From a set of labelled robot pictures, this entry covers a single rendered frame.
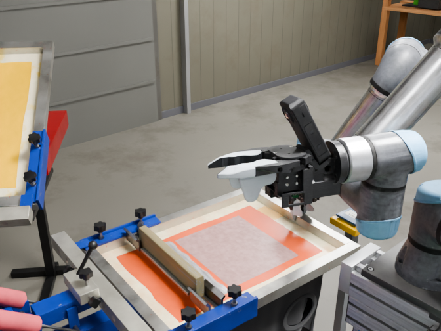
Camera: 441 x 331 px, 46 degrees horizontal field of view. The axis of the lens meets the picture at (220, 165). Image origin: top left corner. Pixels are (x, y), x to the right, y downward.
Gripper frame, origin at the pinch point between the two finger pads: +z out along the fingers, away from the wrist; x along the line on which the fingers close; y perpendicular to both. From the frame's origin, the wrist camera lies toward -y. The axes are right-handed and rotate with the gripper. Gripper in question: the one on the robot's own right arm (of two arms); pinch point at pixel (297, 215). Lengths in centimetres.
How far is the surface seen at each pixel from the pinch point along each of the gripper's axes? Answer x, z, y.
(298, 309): -18.7, 22.3, 21.6
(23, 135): -79, -30, -69
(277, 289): -37.4, -0.8, 29.2
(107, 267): -74, -1, -12
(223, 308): -57, -2, 27
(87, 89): 61, 46, -348
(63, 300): -94, -6, 1
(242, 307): -52, -2, 30
